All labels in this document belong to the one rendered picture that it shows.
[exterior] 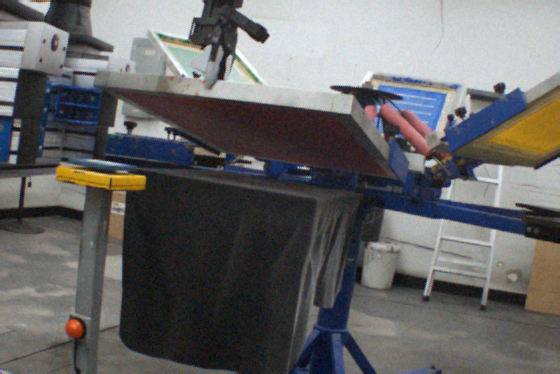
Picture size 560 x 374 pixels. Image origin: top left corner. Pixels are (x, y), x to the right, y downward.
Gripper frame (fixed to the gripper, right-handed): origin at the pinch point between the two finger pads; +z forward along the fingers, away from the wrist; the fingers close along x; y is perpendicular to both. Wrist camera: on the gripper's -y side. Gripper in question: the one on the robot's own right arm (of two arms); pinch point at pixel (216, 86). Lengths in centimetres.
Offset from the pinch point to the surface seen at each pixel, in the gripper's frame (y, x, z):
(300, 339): -21, -26, 49
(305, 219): -21.0, -10.0, 22.9
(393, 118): -15, -121, -25
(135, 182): 5.5, 14.2, 23.2
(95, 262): 10.1, 15.6, 39.5
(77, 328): 11, 17, 53
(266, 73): 167, -455, -129
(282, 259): -17.2, -12.0, 31.8
